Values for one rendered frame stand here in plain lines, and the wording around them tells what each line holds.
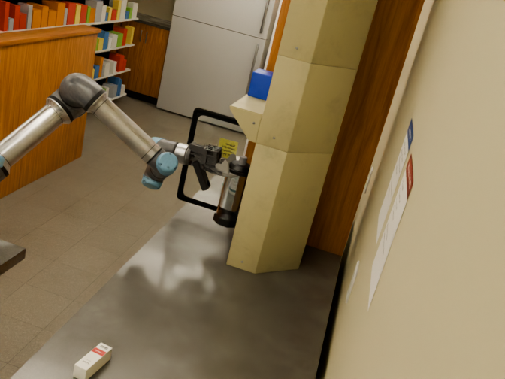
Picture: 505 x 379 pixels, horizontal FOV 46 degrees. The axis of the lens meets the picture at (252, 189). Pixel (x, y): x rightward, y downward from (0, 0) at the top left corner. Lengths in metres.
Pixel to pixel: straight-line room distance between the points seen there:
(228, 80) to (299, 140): 5.13
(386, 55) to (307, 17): 0.46
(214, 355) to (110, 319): 0.32
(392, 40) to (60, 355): 1.52
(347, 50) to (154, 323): 1.04
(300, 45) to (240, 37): 5.10
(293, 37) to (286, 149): 0.36
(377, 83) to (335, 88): 0.31
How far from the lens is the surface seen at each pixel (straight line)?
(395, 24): 2.26
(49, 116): 2.17
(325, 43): 1.93
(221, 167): 2.16
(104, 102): 2.08
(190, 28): 7.17
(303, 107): 1.95
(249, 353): 1.77
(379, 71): 2.28
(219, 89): 7.14
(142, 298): 1.90
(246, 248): 2.13
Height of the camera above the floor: 1.98
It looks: 21 degrees down
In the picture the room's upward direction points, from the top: 14 degrees clockwise
